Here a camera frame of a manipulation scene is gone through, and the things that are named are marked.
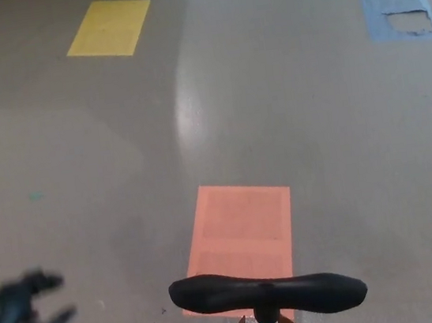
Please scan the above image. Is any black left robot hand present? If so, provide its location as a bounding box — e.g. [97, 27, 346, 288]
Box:
[0, 263, 80, 323]

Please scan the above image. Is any torn blue paper sheet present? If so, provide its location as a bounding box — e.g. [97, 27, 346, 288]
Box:
[358, 0, 432, 51]

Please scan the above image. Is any orange paper sheet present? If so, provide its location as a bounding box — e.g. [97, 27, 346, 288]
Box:
[165, 174, 307, 323]

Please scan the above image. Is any yellow paper sheet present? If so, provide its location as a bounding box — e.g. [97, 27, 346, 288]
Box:
[59, 0, 158, 65]

